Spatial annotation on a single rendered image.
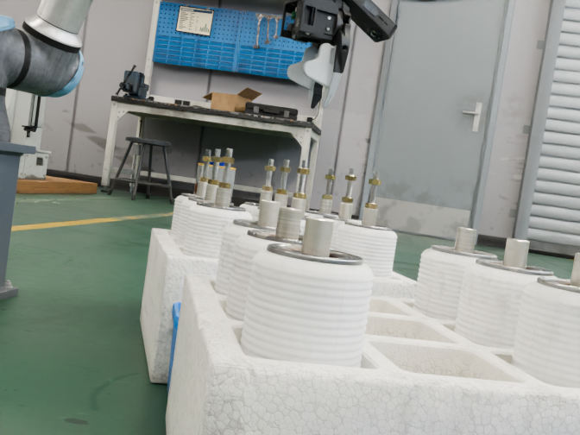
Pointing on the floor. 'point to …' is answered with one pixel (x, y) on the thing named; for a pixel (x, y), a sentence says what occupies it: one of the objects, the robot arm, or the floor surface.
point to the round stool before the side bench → (141, 167)
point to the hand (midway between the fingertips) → (323, 100)
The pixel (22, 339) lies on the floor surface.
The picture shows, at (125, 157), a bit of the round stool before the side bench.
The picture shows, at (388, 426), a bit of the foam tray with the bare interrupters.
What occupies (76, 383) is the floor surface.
